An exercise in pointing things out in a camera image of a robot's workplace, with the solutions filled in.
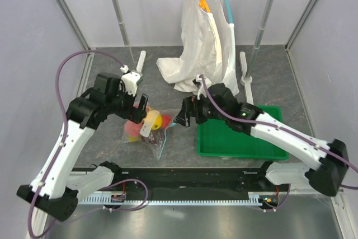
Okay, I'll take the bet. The green plastic tray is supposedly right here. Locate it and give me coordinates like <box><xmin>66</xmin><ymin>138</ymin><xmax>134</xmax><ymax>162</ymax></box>
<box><xmin>197</xmin><ymin>119</ymin><xmax>289</xmax><ymax>160</ymax></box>

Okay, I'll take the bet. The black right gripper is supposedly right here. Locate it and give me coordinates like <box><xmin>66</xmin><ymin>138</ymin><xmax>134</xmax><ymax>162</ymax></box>
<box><xmin>173</xmin><ymin>92</ymin><xmax>228</xmax><ymax>128</ymax></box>

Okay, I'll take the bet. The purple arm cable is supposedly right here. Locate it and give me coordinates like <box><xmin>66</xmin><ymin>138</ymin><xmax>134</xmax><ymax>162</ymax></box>
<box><xmin>27</xmin><ymin>50</ymin><xmax>149</xmax><ymax>238</ymax></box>
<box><xmin>197</xmin><ymin>74</ymin><xmax>358</xmax><ymax>213</ymax></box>

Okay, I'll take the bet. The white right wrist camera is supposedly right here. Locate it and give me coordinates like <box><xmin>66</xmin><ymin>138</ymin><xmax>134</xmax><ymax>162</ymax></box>
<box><xmin>192</xmin><ymin>74</ymin><xmax>206</xmax><ymax>100</ymax></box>

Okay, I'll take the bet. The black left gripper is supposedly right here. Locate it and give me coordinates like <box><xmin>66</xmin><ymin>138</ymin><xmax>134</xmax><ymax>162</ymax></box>
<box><xmin>106</xmin><ymin>84</ymin><xmax>148</xmax><ymax>124</ymax></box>

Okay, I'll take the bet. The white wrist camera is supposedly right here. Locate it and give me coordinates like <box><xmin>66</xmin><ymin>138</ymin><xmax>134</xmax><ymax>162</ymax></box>
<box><xmin>192</xmin><ymin>74</ymin><xmax>206</xmax><ymax>100</ymax></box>
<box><xmin>120</xmin><ymin>65</ymin><xmax>143</xmax><ymax>96</ymax></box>

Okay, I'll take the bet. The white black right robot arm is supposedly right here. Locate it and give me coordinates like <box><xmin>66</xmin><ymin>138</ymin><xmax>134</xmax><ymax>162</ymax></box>
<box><xmin>174</xmin><ymin>82</ymin><xmax>349</xmax><ymax>197</ymax></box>

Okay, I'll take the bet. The peach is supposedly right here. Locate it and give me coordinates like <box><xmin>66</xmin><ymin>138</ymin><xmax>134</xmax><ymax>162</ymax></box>
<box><xmin>124</xmin><ymin>120</ymin><xmax>143</xmax><ymax>137</ymax></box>

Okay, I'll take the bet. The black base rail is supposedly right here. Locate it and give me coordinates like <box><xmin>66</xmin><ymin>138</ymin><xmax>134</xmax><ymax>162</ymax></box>
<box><xmin>72</xmin><ymin>166</ymin><xmax>291</xmax><ymax>212</ymax></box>

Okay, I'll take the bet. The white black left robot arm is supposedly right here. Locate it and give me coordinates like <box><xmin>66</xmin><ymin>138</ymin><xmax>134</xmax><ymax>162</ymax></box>
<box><xmin>17</xmin><ymin>71</ymin><xmax>148</xmax><ymax>222</ymax></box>

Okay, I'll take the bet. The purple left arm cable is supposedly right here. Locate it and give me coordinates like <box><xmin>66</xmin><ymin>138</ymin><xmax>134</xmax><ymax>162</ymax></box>
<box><xmin>27</xmin><ymin>50</ymin><xmax>149</xmax><ymax>238</ymax></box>

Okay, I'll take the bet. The white garment on teal hanger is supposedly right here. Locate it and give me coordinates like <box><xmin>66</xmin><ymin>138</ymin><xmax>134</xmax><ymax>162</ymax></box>
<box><xmin>207</xmin><ymin>0</ymin><xmax>239</xmax><ymax>96</ymax></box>

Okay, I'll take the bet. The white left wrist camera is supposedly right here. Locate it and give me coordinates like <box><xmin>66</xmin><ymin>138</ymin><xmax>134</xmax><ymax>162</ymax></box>
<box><xmin>120</xmin><ymin>65</ymin><xmax>143</xmax><ymax>96</ymax></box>

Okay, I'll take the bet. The teal hanger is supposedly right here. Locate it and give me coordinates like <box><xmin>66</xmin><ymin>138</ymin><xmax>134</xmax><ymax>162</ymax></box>
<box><xmin>216</xmin><ymin>0</ymin><xmax>237</xmax><ymax>27</ymax></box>

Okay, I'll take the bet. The purple grape bunch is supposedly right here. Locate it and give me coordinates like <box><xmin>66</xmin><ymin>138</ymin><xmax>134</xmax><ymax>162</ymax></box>
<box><xmin>142</xmin><ymin>129</ymin><xmax>164</xmax><ymax>146</ymax></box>

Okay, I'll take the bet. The orange fruit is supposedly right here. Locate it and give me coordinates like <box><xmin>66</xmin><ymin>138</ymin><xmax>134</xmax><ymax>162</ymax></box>
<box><xmin>152</xmin><ymin>114</ymin><xmax>163</xmax><ymax>130</ymax></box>

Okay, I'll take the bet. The light blue cable duct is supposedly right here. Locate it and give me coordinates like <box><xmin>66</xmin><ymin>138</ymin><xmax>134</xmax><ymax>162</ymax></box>
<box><xmin>79</xmin><ymin>191</ymin><xmax>262</xmax><ymax>206</ymax></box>

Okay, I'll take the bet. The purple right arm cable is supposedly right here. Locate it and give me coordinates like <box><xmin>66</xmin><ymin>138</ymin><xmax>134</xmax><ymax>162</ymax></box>
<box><xmin>197</xmin><ymin>74</ymin><xmax>358</xmax><ymax>213</ymax></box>

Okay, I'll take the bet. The red strawberry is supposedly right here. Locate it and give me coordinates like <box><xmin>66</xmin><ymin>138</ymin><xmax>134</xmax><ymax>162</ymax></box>
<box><xmin>161</xmin><ymin>114</ymin><xmax>173</xmax><ymax>129</ymax></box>

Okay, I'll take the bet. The white garment on orange hanger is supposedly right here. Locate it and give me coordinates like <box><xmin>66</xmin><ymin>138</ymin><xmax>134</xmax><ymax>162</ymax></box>
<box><xmin>156</xmin><ymin>0</ymin><xmax>222</xmax><ymax>93</ymax></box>

